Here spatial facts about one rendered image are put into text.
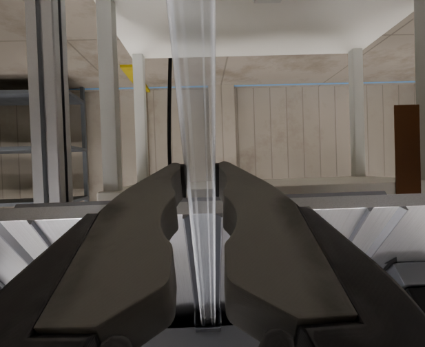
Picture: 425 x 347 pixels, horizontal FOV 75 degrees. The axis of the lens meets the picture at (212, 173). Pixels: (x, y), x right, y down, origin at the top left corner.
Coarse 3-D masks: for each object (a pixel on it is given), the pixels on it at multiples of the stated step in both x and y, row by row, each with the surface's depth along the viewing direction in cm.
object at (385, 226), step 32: (352, 192) 23; (384, 192) 23; (0, 224) 16; (32, 224) 16; (64, 224) 17; (352, 224) 18; (384, 224) 18; (416, 224) 18; (0, 256) 19; (32, 256) 19; (192, 256) 20; (224, 256) 20; (384, 256) 21; (416, 256) 21; (192, 288) 23; (224, 288) 24; (192, 320) 29; (224, 320) 29
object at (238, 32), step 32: (128, 0) 56; (160, 0) 56; (224, 0) 57; (288, 0) 57; (320, 0) 58; (352, 0) 58; (384, 0) 59; (128, 32) 69; (160, 32) 69; (224, 32) 70; (256, 32) 71; (288, 32) 71; (320, 32) 72; (352, 32) 73; (384, 32) 73
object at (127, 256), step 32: (128, 192) 10; (160, 192) 10; (96, 224) 8; (128, 224) 8; (160, 224) 8; (96, 256) 7; (128, 256) 7; (160, 256) 7; (64, 288) 6; (96, 288) 6; (128, 288) 6; (160, 288) 6; (64, 320) 6; (96, 320) 6; (128, 320) 6; (160, 320) 7
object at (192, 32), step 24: (168, 0) 8; (192, 0) 8; (192, 24) 8; (192, 48) 9; (192, 72) 9; (192, 96) 10; (192, 120) 10; (192, 144) 11; (192, 168) 12; (192, 192) 13; (192, 216) 15; (192, 240) 16
